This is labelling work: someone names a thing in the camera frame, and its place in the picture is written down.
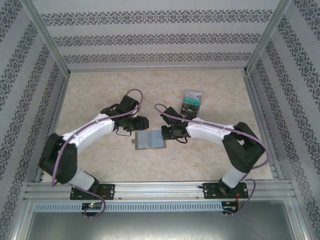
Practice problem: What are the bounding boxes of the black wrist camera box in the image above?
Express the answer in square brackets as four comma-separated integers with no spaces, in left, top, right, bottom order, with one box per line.
[119,94,140,114]
[161,106,185,126]

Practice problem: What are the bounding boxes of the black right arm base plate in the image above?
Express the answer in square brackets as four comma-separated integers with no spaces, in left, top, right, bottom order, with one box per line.
[202,181,248,200]

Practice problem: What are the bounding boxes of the aluminium mounting rail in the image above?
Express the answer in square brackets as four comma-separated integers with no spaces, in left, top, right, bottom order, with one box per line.
[23,180,298,201]

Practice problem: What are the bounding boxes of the grey card holder clear sleeves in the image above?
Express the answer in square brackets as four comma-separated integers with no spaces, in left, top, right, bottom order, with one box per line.
[131,129,168,152]

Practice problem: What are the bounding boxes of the aluminium frame post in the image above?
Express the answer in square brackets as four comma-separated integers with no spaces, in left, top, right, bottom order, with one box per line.
[21,0,72,76]
[243,0,293,75]

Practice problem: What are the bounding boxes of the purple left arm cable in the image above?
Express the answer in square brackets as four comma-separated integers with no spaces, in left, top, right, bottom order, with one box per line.
[51,88,145,221]

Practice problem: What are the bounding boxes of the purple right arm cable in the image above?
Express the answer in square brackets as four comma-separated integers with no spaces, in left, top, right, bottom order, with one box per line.
[154,103,271,216]

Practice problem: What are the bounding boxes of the grey sheet metal panel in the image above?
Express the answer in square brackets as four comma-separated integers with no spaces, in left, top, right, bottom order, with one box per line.
[23,211,305,240]

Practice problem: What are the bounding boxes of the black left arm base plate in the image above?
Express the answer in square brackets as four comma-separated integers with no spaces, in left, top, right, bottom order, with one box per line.
[69,183,116,201]

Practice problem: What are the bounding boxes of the small circuit board green light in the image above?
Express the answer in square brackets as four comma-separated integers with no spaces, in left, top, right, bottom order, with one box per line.
[81,202,104,210]

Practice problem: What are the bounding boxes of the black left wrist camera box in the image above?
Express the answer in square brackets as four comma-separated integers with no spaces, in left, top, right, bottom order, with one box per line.
[119,94,140,114]

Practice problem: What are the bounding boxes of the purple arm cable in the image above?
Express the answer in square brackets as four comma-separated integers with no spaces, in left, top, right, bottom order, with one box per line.
[51,88,145,221]
[154,103,271,216]

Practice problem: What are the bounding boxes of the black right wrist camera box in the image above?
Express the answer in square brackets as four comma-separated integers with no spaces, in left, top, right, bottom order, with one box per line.
[161,106,185,126]

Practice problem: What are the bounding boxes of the aluminium side rail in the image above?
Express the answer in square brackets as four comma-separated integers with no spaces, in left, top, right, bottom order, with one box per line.
[33,73,72,183]
[242,72,279,181]

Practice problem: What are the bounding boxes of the slotted grey cable duct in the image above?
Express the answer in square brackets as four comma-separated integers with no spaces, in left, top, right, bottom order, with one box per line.
[33,201,223,212]

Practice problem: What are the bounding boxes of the black VIP card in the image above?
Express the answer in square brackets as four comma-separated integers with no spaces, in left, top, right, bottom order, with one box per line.
[179,103,200,118]

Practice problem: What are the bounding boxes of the small circuit board with wires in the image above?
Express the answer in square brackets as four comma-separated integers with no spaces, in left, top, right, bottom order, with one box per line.
[222,200,240,214]

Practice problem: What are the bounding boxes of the silver credit card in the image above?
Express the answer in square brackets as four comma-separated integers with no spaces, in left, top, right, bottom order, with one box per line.
[184,89,202,99]

